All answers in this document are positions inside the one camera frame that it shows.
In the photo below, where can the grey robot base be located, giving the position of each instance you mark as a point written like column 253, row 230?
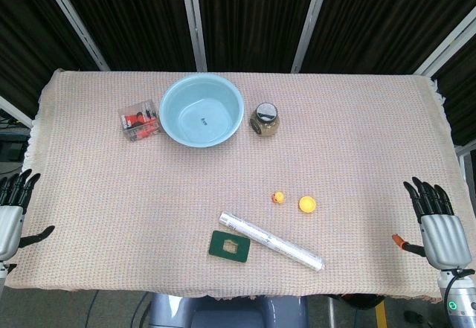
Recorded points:
column 227, row 311

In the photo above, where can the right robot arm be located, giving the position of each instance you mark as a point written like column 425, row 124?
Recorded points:
column 461, row 302

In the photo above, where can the silver foil tube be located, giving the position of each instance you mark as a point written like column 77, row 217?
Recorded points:
column 267, row 238

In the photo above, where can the beige woven tablecloth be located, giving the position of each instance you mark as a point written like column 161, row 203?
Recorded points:
column 148, row 194

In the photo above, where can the white metal frame post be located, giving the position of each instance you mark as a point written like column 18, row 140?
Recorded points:
column 15, row 111
column 446, row 43
column 310, row 23
column 194, row 23
column 74, row 23

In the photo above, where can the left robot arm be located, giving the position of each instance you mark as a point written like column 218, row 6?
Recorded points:
column 4, row 272

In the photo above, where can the light blue plastic bowl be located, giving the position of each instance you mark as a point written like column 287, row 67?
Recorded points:
column 201, row 97

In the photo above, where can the dark brown curtain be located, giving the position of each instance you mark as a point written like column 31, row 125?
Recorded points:
column 253, row 15

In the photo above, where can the glass jar with black lid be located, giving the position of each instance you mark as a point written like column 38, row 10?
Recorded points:
column 264, row 119

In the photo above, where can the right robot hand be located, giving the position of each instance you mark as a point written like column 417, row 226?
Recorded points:
column 444, row 238

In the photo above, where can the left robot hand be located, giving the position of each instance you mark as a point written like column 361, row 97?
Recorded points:
column 9, row 220

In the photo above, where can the small yellow rubber duck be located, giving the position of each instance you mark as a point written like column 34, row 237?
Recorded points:
column 278, row 198

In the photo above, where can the clear box with orange items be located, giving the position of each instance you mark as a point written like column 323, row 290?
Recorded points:
column 139, row 121

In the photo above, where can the green and yellow sponge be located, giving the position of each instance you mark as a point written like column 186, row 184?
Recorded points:
column 219, row 247

